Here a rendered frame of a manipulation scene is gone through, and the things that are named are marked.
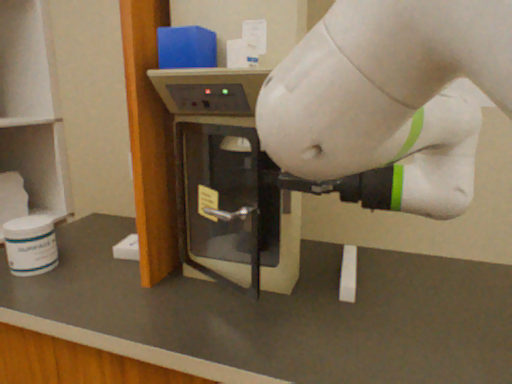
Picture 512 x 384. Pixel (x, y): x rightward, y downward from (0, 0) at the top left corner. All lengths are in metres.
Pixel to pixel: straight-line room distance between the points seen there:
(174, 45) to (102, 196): 1.06
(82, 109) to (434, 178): 1.46
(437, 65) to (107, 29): 1.51
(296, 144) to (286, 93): 0.04
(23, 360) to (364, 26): 1.16
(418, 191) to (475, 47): 0.50
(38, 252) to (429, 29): 1.15
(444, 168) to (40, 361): 1.06
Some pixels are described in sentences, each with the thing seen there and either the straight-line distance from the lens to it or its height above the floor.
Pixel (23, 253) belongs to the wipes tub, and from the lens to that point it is 1.25.
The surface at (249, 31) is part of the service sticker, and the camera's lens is 0.92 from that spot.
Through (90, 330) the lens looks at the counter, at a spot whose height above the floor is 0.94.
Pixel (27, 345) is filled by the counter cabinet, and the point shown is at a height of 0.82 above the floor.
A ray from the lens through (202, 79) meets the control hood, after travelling 0.84.
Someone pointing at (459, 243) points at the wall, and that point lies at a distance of 1.39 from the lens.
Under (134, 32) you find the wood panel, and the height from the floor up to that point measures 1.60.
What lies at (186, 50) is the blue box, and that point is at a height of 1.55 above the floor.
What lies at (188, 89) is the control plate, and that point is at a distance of 0.88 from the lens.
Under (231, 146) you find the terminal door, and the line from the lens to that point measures 0.81.
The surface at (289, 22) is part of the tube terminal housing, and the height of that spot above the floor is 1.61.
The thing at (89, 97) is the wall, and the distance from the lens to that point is 1.75.
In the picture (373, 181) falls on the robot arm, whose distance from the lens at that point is 0.71.
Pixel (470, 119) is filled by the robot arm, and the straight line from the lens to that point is 0.69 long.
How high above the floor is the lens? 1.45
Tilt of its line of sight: 14 degrees down
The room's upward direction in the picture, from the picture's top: straight up
